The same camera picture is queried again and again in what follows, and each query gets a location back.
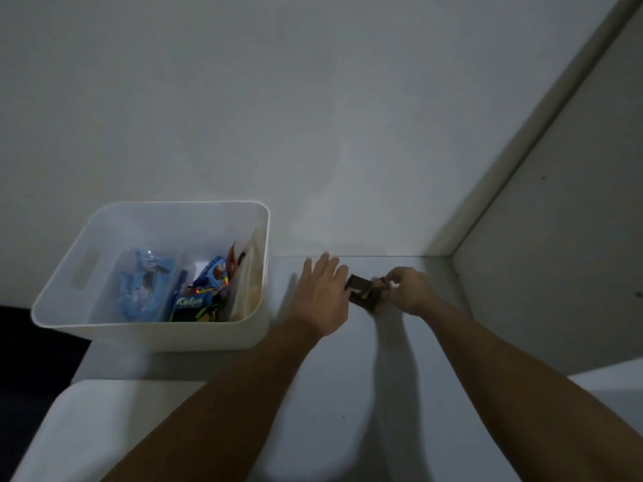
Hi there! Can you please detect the person's right forearm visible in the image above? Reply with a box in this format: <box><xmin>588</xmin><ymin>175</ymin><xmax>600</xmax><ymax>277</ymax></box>
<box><xmin>426</xmin><ymin>301</ymin><xmax>643</xmax><ymax>482</ymax></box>

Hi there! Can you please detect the cream paper packet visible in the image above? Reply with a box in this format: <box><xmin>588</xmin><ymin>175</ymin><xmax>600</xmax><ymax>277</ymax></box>
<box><xmin>223</xmin><ymin>228</ymin><xmax>267</xmax><ymax>323</ymax></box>

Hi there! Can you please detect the person's left forearm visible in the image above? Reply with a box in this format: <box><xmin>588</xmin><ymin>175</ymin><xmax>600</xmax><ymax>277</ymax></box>
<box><xmin>100</xmin><ymin>316</ymin><xmax>323</xmax><ymax>482</ymax></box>

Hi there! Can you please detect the blue and green snack packet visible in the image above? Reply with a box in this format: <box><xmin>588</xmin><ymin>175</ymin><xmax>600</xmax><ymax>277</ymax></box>
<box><xmin>168</xmin><ymin>256</ymin><xmax>233</xmax><ymax>323</ymax></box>

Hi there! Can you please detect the person's left hand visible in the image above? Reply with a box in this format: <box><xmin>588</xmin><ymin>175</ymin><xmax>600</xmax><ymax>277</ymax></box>
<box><xmin>290</xmin><ymin>252</ymin><xmax>353</xmax><ymax>340</ymax></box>

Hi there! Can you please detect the light blue snack packet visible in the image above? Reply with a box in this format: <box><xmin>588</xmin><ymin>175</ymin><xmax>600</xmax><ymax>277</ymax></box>
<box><xmin>119</xmin><ymin>248</ymin><xmax>183</xmax><ymax>323</ymax></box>

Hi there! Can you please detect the white plastic storage bin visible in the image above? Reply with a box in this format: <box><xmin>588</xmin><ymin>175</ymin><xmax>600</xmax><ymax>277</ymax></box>
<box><xmin>31</xmin><ymin>200</ymin><xmax>272</xmax><ymax>353</ymax></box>

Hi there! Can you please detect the dark brown snack packet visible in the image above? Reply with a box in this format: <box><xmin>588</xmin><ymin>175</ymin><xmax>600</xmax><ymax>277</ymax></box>
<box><xmin>346</xmin><ymin>274</ymin><xmax>384</xmax><ymax>312</ymax></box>

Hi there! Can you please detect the person's right hand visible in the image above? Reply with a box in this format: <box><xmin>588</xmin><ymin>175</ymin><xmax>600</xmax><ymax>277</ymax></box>
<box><xmin>384</xmin><ymin>267</ymin><xmax>446</xmax><ymax>317</ymax></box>

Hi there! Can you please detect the red snack packet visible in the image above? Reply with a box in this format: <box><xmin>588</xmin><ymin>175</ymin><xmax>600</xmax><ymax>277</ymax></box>
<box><xmin>225</xmin><ymin>243</ymin><xmax>247</xmax><ymax>283</ymax></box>

